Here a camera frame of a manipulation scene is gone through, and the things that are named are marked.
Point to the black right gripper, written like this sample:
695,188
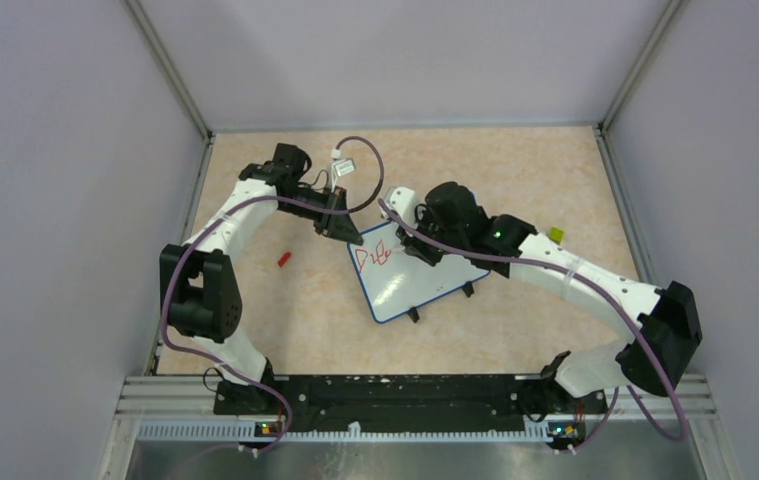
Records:
414,245

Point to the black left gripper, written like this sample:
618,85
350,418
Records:
338,226

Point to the blue framed whiteboard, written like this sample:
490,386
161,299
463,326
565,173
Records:
393,282

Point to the red marker cap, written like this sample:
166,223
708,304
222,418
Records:
284,259

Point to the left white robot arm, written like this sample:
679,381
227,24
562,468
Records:
201,303

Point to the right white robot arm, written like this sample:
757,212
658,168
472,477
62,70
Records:
658,328

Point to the black whiteboard foot clip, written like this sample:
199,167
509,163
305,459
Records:
468,289
413,314

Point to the colourful toy block figure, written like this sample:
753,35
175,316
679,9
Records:
556,235

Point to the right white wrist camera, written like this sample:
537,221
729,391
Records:
403,202

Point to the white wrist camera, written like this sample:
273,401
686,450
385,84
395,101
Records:
403,202
339,166

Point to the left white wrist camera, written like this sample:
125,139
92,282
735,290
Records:
339,166

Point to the white slotted cable duct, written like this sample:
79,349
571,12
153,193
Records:
244,431

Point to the aluminium frame rail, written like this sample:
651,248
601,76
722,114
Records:
185,397

